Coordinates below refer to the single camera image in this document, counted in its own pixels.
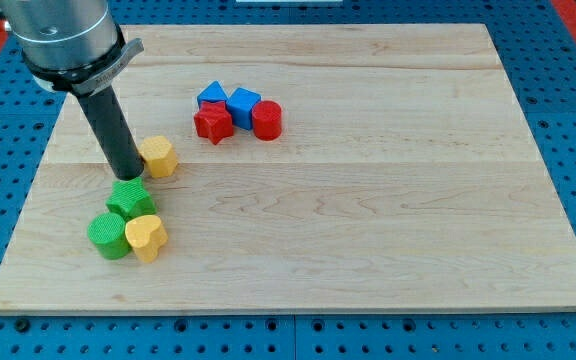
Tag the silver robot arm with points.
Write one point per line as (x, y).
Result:
(70, 45)

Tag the yellow heart block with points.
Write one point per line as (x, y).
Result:
(146, 235)

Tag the light wooden board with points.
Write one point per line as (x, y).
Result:
(406, 180)

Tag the red cylinder block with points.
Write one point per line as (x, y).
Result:
(267, 120)

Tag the blue cube block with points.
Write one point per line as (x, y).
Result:
(240, 105)

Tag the red star block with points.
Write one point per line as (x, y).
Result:
(213, 121)

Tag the blue triangle block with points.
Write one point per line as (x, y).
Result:
(214, 92)

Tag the yellow hexagon block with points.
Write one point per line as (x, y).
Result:
(159, 156)

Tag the green star block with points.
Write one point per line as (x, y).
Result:
(130, 199)

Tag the green cylinder block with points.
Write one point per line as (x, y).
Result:
(107, 233)

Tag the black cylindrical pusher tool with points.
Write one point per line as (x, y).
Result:
(106, 119)

